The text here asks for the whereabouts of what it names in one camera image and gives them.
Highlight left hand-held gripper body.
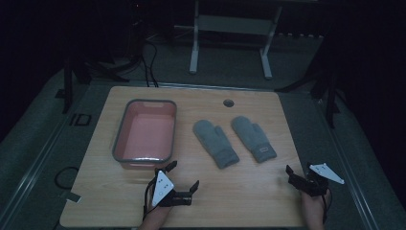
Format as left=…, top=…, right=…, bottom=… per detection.
left=151, top=170, right=193, bottom=208

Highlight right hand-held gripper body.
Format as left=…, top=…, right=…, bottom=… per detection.
left=287, top=162, right=346, bottom=197

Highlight pink basin with grey rim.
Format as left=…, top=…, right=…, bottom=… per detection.
left=111, top=99, right=178, bottom=171

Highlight plain grey mitten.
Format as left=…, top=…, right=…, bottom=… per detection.
left=192, top=119, right=240, bottom=170

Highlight grey mitten with label patch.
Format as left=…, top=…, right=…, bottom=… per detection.
left=231, top=115, right=278, bottom=164

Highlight person's right hand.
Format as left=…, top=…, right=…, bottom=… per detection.
left=300, top=189, right=331, bottom=225

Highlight person's left hand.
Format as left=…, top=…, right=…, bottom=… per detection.
left=142, top=202, right=173, bottom=226

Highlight black tripod stand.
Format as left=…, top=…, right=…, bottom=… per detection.
left=275, top=61, right=342, bottom=129
left=55, top=54, right=130, bottom=115

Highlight grey tape strip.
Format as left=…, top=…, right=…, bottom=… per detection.
left=58, top=190, right=82, bottom=204

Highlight black rectangular floor marker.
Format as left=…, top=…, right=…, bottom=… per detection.
left=69, top=112, right=93, bottom=127

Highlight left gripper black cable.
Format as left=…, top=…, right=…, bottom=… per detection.
left=142, top=176, right=161, bottom=222

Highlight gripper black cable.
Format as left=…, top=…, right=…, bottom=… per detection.
left=142, top=176, right=161, bottom=222
left=321, top=188, right=332, bottom=224

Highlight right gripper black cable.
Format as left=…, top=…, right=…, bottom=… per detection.
left=321, top=188, right=332, bottom=224

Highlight black floor cables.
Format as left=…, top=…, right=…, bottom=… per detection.
left=139, top=39, right=160, bottom=88

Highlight looped black floor cable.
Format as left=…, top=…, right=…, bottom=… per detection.
left=54, top=166, right=80, bottom=191

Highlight white metal desk frame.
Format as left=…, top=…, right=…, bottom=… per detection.
left=189, top=0, right=284, bottom=81

